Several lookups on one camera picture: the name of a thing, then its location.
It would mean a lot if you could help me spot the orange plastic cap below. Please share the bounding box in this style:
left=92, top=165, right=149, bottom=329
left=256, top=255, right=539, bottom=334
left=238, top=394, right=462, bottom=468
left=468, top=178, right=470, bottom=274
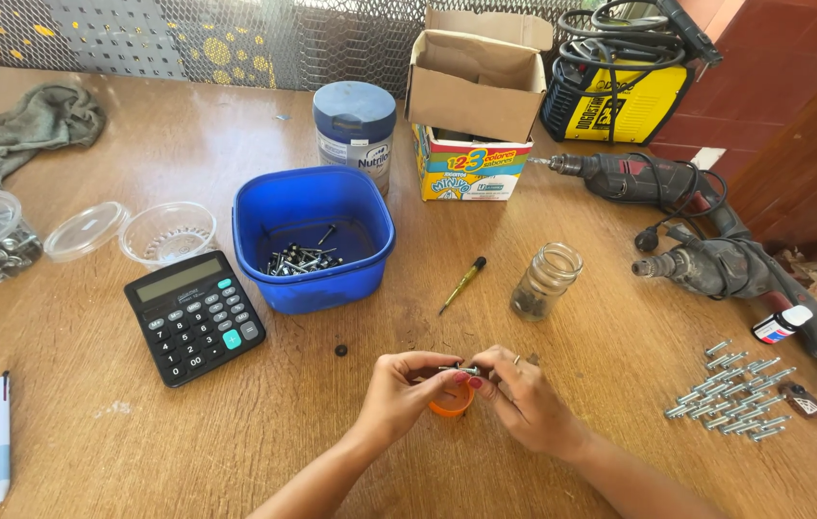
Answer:
left=428, top=381, right=476, bottom=418

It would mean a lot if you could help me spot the grey cloth rag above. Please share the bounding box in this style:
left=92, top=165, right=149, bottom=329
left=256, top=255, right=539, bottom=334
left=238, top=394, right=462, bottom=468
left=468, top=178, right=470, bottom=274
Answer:
left=0, top=81, right=107, bottom=191

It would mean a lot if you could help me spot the empty clear plastic container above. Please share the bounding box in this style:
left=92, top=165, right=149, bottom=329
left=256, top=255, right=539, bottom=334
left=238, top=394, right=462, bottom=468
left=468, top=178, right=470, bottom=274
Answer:
left=119, top=201, right=218, bottom=271

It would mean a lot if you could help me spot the group of silver bolts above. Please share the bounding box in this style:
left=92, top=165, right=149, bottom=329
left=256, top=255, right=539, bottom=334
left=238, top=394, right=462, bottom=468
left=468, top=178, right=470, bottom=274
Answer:
left=664, top=339, right=797, bottom=443

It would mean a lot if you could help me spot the open cardboard box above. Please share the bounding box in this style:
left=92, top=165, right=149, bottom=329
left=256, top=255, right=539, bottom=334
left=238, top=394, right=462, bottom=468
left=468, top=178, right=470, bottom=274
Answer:
left=405, top=7, right=555, bottom=202

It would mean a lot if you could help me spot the blue plastic tub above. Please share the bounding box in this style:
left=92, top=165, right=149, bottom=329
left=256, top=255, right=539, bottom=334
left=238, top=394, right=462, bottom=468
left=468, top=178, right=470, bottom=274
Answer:
left=232, top=166, right=396, bottom=315

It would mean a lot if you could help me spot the pile of screws in tub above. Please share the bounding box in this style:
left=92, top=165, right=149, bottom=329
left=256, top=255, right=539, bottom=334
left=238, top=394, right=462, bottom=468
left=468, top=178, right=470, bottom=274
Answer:
left=265, top=224, right=344, bottom=278

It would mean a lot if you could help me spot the blue lidded tin can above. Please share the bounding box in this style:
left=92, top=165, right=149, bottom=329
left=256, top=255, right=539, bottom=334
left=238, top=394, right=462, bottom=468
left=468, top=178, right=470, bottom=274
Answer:
left=312, top=81, right=397, bottom=197

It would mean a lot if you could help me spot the clear plastic lid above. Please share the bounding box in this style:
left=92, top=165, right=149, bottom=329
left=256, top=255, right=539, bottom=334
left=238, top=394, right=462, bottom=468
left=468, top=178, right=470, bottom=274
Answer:
left=44, top=201, right=131, bottom=263

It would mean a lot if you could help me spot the small white bottle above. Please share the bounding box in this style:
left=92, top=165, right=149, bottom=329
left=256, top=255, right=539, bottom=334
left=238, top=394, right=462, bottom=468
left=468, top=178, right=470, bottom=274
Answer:
left=752, top=305, right=814, bottom=345

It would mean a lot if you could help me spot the yellow handled screwdriver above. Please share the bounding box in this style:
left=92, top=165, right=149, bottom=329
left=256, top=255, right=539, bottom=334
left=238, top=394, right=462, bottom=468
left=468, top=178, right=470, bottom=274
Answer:
left=439, top=257, right=487, bottom=317

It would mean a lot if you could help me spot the glass jar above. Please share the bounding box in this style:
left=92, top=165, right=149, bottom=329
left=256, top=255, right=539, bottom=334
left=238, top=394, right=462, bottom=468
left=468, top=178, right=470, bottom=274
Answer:
left=509, top=242, right=584, bottom=322

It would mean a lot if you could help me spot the black calculator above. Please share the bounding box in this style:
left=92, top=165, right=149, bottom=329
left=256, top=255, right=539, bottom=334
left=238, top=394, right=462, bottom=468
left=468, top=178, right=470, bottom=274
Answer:
left=124, top=250, right=267, bottom=389

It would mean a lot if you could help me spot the person's right hand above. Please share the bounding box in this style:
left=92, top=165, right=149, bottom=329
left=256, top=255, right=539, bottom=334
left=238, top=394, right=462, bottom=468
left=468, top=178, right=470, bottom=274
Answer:
left=468, top=345, right=588, bottom=464

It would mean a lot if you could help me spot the yellow welding machine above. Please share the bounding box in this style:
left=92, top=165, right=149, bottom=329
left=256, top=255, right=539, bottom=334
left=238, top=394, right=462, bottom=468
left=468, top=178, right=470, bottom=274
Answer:
left=540, top=0, right=724, bottom=146

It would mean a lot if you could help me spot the dirty grey power drill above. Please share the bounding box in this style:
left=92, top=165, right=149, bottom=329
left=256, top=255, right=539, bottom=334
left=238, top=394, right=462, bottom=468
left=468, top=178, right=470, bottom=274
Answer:
left=631, top=223, right=817, bottom=409

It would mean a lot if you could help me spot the person's left hand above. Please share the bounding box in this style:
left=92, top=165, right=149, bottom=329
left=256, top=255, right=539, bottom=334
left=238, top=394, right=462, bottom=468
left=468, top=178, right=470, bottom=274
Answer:
left=359, top=351, right=464, bottom=442

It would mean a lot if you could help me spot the small brown packet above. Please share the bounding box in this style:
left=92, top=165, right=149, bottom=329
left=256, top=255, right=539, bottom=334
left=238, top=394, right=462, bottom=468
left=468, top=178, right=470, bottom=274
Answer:
left=778, top=382, right=817, bottom=420

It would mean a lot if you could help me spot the red and grey power drill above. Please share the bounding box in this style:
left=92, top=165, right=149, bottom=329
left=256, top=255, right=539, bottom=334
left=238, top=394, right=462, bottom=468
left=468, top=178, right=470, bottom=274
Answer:
left=528, top=152, right=748, bottom=239

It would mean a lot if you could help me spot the white and blue pen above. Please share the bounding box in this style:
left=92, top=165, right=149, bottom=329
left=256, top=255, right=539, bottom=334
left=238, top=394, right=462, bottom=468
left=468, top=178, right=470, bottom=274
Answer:
left=0, top=371, right=12, bottom=506

